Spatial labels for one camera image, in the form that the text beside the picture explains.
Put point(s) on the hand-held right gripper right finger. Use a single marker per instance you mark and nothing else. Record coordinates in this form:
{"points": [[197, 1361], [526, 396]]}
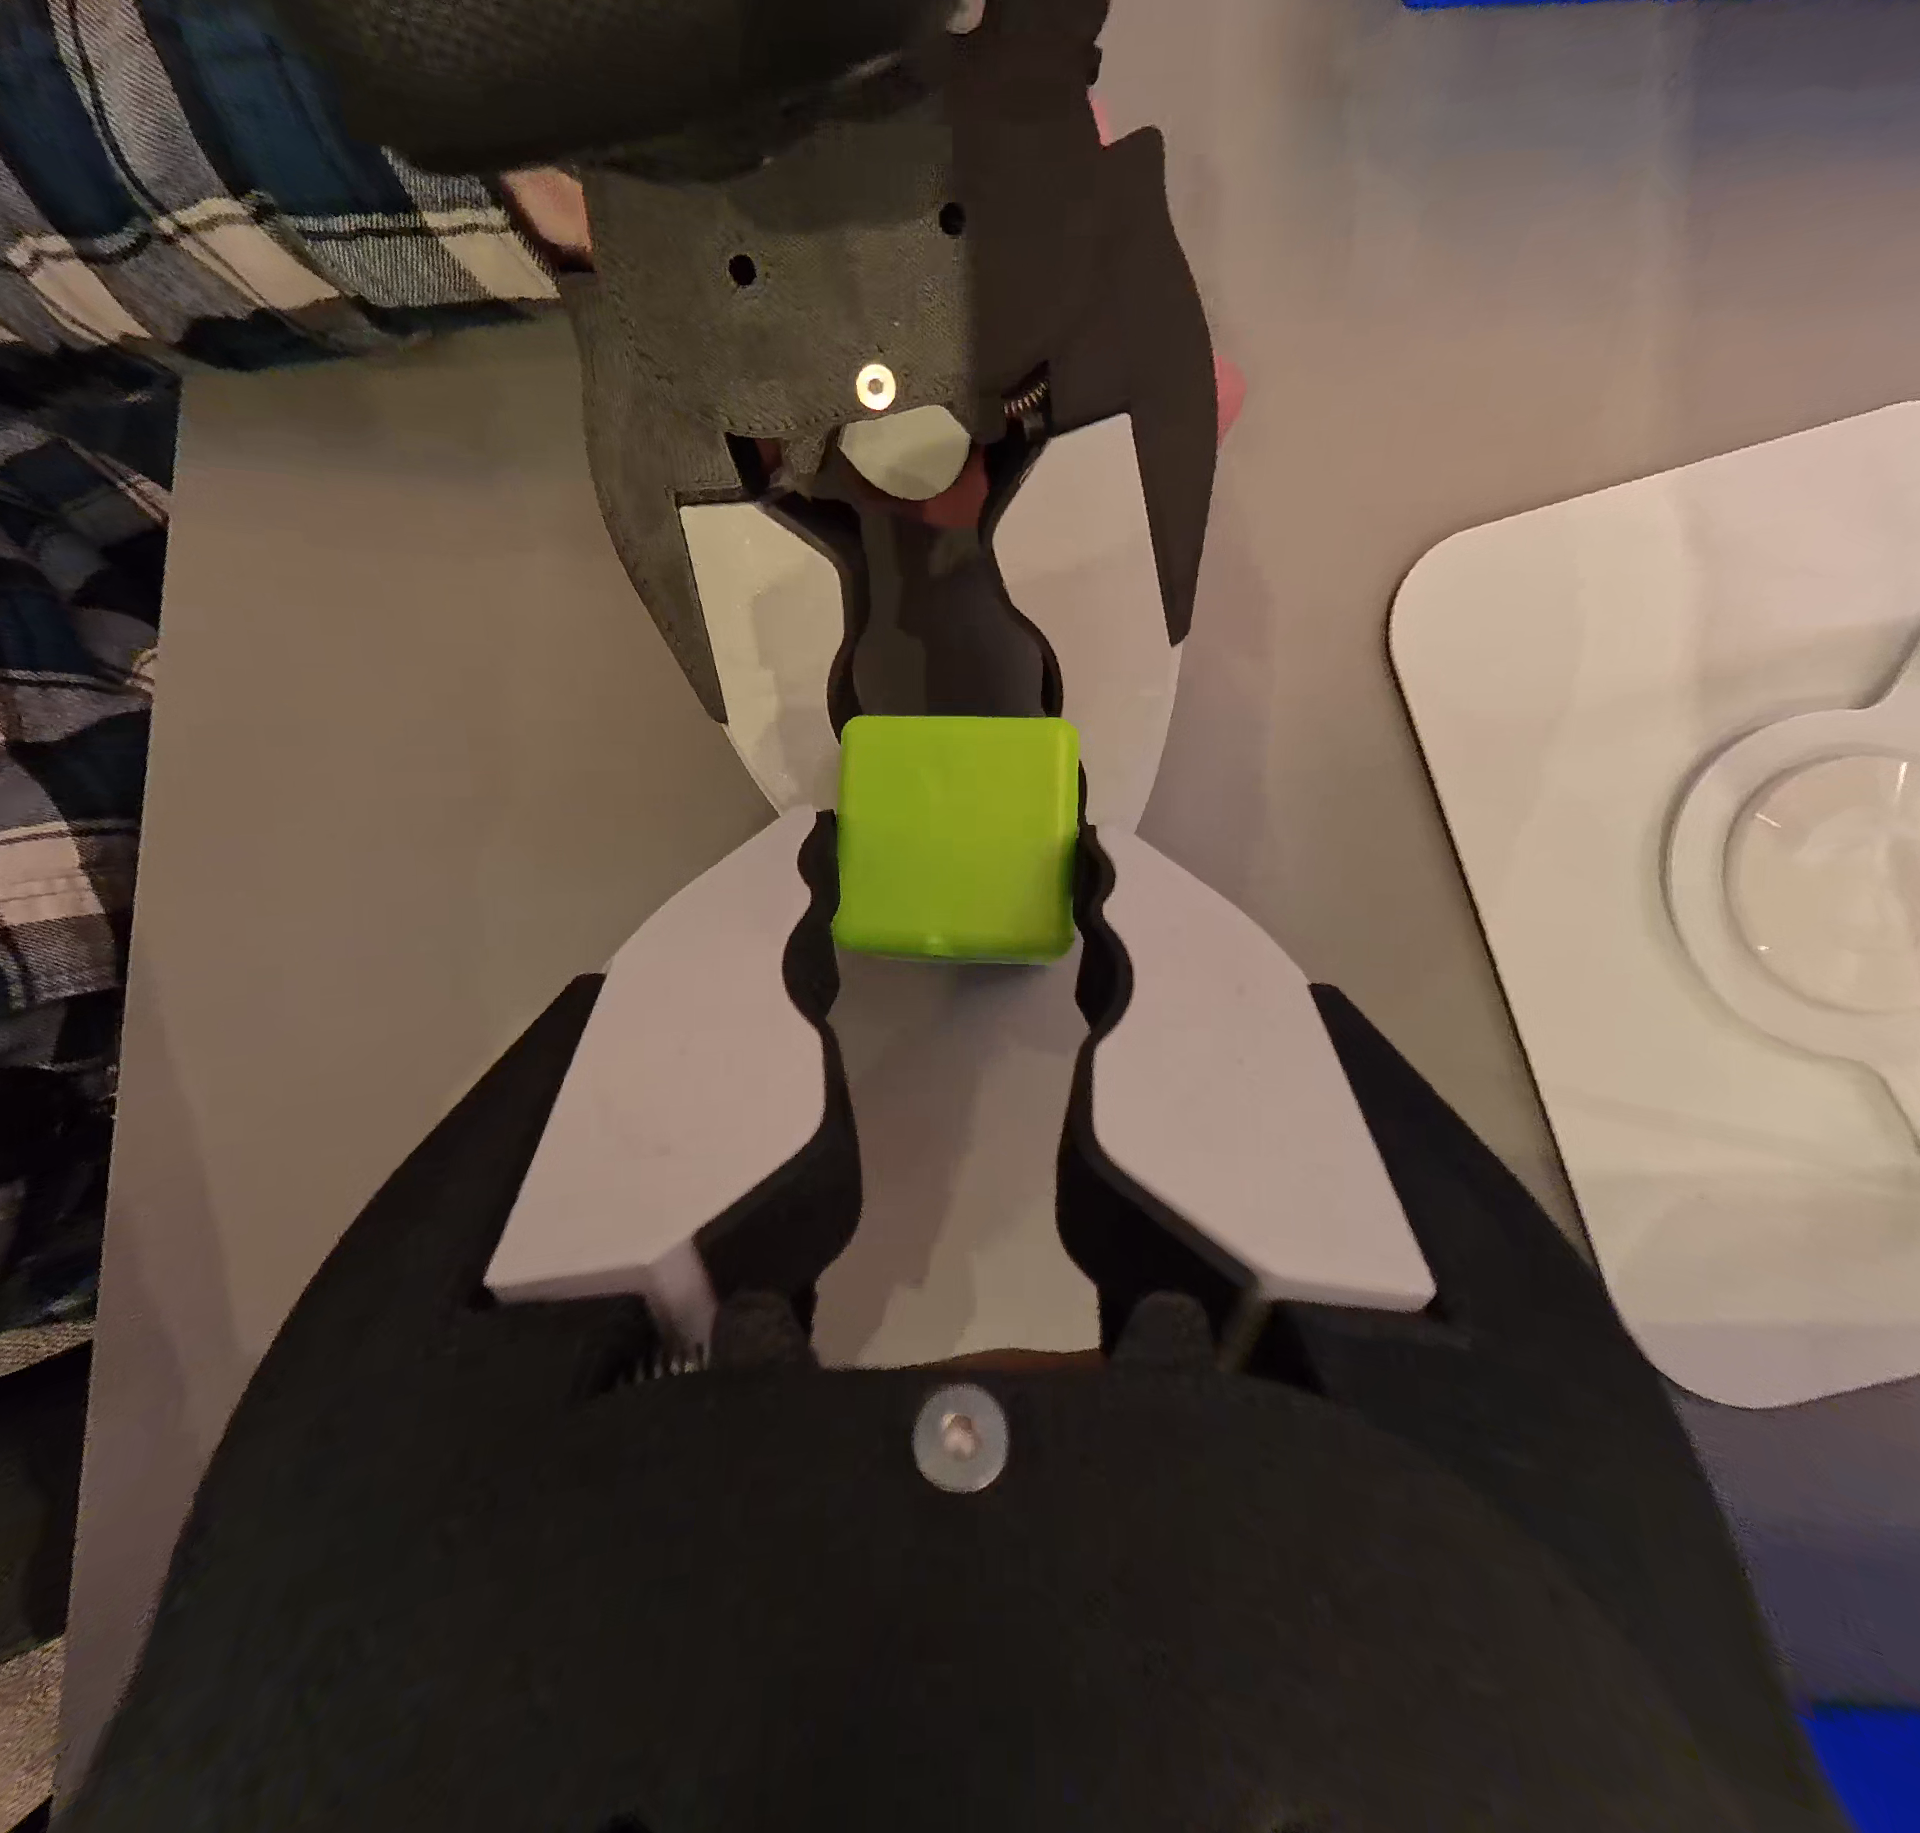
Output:
{"points": [[1245, 1113]]}

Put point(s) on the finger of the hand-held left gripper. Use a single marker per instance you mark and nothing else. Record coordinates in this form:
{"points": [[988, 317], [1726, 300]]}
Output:
{"points": [[1110, 617], [757, 632]]}

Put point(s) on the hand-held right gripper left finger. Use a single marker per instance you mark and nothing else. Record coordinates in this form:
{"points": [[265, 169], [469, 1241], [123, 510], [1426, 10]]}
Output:
{"points": [[676, 1097]]}

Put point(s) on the green cube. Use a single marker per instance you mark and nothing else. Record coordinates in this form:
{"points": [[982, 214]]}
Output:
{"points": [[951, 837]]}

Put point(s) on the person's left forearm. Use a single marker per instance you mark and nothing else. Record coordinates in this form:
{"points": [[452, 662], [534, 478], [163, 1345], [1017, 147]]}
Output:
{"points": [[196, 183]]}

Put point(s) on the grey desk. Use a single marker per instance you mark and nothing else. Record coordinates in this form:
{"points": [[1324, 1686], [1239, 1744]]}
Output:
{"points": [[375, 813]]}

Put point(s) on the person's left hand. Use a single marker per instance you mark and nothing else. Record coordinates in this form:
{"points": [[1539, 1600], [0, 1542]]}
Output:
{"points": [[546, 212]]}

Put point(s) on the white stand with wooden board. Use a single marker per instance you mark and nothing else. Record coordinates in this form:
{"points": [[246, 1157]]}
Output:
{"points": [[1620, 963]]}

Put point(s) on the person's plaid shirt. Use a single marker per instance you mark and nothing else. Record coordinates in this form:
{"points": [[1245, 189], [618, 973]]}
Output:
{"points": [[66, 738]]}

